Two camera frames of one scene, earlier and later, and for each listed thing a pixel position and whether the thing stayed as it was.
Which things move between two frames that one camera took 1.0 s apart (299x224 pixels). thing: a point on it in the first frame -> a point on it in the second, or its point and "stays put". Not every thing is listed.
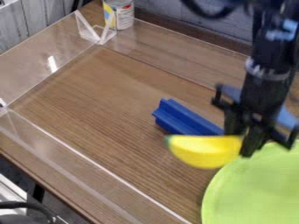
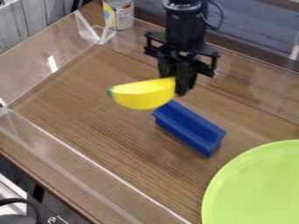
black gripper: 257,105 -> 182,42
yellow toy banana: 206,151 -> 144,94
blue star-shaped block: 178,120 stays put
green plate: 255,191 stays put
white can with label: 117,14 stays put
